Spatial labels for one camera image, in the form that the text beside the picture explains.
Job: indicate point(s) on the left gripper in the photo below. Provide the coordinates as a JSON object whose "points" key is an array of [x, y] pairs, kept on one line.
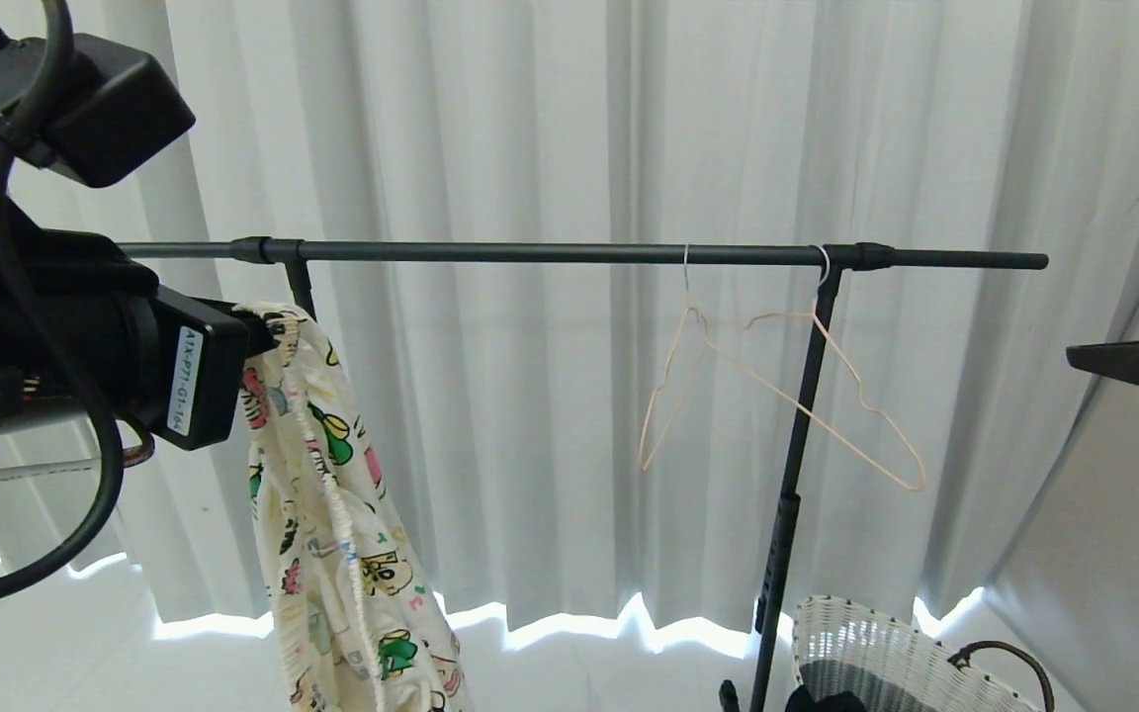
{"points": [[65, 356]]}

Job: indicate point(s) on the pink clothes hanger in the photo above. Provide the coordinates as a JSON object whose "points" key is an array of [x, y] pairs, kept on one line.
{"points": [[685, 287], [866, 454]]}

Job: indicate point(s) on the cream printed garment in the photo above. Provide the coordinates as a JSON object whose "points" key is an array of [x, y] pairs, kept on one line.
{"points": [[332, 544]]}

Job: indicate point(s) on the white laundry basket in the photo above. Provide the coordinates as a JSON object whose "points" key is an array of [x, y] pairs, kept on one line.
{"points": [[886, 653]]}

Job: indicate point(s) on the black clothes rack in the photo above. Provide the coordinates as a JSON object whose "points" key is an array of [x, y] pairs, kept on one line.
{"points": [[530, 252]]}

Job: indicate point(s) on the black garment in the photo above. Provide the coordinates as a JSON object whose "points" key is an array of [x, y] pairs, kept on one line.
{"points": [[827, 702]]}

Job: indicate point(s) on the white curtain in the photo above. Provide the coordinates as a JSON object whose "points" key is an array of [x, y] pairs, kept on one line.
{"points": [[530, 445]]}

